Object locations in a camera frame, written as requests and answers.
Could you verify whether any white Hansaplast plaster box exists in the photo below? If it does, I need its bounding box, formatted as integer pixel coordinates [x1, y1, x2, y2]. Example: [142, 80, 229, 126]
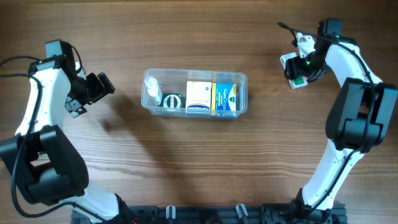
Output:
[185, 81, 212, 110]

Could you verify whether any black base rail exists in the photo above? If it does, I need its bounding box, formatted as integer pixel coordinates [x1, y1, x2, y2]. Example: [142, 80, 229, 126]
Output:
[70, 203, 348, 224]

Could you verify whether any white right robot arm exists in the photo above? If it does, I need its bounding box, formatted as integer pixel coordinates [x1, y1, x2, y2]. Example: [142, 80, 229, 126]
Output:
[278, 19, 397, 223]

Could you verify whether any blue VapoDrops lozenge box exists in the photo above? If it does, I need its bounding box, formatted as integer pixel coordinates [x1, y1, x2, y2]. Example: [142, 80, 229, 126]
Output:
[211, 83, 237, 116]

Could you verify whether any clear plastic container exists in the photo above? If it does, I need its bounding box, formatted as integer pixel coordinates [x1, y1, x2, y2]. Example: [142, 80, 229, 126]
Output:
[141, 68, 248, 119]

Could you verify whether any green Zam-Buk ointment box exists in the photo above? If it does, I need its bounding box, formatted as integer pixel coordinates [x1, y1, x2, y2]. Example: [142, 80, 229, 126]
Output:
[161, 93, 183, 109]

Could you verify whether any white green medicine box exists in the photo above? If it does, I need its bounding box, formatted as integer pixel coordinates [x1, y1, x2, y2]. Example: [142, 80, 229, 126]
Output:
[280, 52, 308, 89]

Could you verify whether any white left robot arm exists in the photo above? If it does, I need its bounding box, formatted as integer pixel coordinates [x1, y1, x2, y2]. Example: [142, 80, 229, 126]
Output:
[1, 40, 134, 223]

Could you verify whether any small clear white bottle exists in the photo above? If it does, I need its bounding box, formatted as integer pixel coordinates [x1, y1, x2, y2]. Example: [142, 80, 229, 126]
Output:
[144, 76, 163, 106]

